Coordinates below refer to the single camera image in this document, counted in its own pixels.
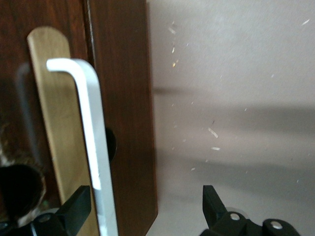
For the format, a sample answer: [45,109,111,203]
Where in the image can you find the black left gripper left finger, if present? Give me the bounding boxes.
[0,185,93,236]

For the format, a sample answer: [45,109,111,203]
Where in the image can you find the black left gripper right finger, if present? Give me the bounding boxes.
[199,185,300,236]

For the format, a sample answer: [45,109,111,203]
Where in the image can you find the white metal drawer handle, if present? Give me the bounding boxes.
[46,58,119,236]

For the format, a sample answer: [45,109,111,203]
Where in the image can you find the light wood drawer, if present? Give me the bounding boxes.
[0,0,95,236]

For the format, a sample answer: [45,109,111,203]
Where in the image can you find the beige wooden strip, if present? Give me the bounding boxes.
[26,26,100,236]

